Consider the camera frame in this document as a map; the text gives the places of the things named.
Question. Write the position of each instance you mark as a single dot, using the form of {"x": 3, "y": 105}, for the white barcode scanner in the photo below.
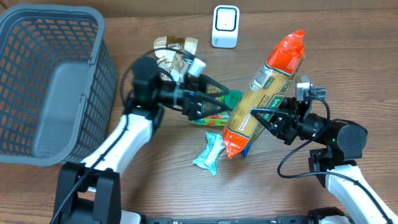
{"x": 225, "y": 26}

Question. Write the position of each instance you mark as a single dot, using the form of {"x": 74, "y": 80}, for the green colourful candy bag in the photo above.
{"x": 218, "y": 119}

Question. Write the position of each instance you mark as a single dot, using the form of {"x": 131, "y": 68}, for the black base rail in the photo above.
{"x": 248, "y": 220}

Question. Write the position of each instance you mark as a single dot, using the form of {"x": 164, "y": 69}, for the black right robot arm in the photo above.
{"x": 334, "y": 165}

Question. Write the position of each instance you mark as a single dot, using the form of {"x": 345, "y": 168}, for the blue Oreo cookie pack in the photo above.
{"x": 246, "y": 149}

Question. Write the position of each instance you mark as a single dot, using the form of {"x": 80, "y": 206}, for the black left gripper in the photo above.
{"x": 199, "y": 84}

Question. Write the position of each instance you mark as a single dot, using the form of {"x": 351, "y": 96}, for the grey plastic shopping basket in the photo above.
{"x": 58, "y": 83}

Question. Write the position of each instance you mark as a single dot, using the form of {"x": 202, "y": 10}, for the beige brown snack pouch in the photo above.
{"x": 171, "y": 61}

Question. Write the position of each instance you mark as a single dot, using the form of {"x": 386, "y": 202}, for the light blue snack packet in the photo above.
{"x": 208, "y": 159}

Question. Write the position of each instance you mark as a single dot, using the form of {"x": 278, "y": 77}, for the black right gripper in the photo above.
{"x": 283, "y": 121}

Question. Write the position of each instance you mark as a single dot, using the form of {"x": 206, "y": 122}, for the green lid small jar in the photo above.
{"x": 232, "y": 98}

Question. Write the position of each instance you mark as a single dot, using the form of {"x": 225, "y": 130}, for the orange cracker pack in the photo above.
{"x": 266, "y": 90}

